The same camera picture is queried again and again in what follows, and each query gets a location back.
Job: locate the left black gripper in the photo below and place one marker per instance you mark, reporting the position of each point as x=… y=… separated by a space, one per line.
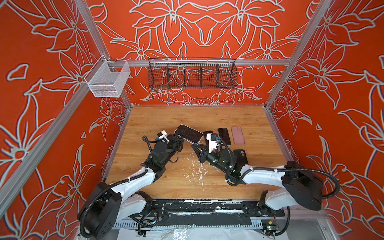
x=178 y=142

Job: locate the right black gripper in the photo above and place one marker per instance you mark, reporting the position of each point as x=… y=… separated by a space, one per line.
x=203 y=157

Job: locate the black phone case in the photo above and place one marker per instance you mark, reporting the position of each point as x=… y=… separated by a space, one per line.
x=241 y=157

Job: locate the pink clear phone case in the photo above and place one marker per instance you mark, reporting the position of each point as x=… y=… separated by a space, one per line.
x=238 y=135

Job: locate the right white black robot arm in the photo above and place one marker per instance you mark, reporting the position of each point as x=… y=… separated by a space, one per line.
x=297 y=186

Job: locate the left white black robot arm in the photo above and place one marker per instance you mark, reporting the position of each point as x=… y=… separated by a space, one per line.
x=109 y=203

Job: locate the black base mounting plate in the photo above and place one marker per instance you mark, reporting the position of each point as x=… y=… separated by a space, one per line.
x=205 y=212

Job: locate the clear plastic bin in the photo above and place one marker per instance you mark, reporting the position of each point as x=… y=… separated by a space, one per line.
x=103 y=82

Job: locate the small green circuit board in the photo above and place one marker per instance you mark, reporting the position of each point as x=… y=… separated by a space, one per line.
x=270 y=229

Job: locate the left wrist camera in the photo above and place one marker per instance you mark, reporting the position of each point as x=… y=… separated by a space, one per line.
x=162 y=137

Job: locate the black wire basket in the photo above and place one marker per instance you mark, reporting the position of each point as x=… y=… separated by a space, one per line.
x=192 y=74

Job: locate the white perforated cable duct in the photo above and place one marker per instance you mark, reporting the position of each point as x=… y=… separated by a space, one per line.
x=255 y=224

